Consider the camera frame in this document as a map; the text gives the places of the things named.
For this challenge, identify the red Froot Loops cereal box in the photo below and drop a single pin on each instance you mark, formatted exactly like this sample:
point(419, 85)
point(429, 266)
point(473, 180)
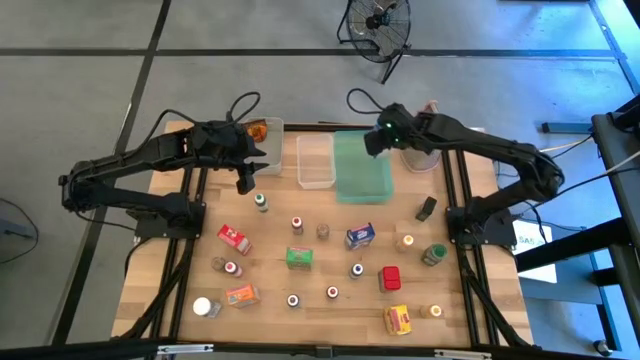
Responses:
point(232, 237)

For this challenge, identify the yellow Corn Pops cereal box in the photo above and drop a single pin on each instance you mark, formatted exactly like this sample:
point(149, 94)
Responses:
point(397, 320)

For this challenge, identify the green food colour bottle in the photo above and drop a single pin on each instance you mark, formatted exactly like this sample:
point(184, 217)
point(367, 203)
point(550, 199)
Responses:
point(260, 201)

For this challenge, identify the violet food colour bottle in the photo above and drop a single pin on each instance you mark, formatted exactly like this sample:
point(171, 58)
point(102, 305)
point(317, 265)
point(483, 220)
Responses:
point(293, 300)

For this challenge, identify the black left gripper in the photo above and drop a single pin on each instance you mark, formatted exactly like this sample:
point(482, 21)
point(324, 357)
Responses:
point(222, 145)

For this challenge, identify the red lid paprika tin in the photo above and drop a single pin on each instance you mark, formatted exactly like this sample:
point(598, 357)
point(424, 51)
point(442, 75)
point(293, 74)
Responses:
point(390, 278)

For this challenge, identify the small glass spice jar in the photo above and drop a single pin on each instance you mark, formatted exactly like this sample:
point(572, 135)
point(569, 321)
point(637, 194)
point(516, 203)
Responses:
point(218, 263)

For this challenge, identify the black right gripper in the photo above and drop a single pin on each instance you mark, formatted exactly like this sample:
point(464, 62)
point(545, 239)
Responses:
point(378, 142)

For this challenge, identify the clear plastic bin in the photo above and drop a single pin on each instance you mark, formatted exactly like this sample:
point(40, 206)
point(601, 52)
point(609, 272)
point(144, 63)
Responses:
point(316, 165)
point(270, 157)

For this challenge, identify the blue metal bar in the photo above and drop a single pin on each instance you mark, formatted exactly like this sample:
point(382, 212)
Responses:
point(565, 128)

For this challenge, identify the glass jar brown spice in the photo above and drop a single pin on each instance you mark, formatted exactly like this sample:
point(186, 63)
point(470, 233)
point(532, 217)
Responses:
point(323, 230)

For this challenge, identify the silver metal bracket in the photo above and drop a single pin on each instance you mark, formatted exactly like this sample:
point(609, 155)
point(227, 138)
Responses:
point(185, 349)
point(462, 354)

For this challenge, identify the yellow food colour bottle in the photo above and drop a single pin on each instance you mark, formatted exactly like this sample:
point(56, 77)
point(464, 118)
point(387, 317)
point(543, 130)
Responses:
point(435, 311)

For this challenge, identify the black depth camera box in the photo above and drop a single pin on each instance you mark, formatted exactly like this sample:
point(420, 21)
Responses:
point(324, 351)

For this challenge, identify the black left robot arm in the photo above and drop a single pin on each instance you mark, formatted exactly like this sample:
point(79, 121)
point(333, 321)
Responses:
point(165, 207)

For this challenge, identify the white paper sheet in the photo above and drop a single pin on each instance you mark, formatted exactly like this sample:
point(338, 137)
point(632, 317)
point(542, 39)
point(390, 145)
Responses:
point(540, 262)

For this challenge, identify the dark green small box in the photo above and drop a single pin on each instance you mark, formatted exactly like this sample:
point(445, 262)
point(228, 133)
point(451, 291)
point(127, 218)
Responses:
point(426, 208)

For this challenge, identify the white lid spice jar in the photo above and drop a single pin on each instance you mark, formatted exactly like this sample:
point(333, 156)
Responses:
point(202, 306)

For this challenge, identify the blue Frosted Flakes cereal box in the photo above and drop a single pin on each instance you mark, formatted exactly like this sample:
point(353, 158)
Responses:
point(360, 236)

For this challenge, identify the pink food colour bottle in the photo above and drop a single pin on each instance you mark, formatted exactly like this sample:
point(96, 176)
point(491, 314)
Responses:
point(232, 268)

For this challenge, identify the black caster wheel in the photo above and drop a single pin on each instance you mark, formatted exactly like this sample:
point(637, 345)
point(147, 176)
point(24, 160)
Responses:
point(601, 347)

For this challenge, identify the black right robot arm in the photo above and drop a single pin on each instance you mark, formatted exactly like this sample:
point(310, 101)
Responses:
point(480, 227)

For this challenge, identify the orange taco seasoning packet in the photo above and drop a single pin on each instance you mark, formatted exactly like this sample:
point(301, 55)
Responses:
point(257, 132)

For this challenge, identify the blue food colour bottle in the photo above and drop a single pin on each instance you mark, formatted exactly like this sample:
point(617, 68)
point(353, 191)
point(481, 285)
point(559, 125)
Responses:
point(356, 270)

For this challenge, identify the green spice jar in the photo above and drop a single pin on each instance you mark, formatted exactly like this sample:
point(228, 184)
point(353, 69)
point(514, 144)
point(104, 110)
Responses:
point(436, 252)

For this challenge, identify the green Apple Jacks cereal box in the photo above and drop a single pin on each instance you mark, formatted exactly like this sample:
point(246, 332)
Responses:
point(299, 259)

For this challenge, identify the black floor fan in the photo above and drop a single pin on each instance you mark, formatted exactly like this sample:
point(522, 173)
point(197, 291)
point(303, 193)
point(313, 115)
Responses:
point(372, 21)

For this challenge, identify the orange cereal box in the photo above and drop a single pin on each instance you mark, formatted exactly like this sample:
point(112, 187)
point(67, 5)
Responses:
point(242, 295)

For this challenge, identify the translucent green plastic tray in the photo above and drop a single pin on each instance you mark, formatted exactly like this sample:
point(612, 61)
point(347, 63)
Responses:
point(362, 180)

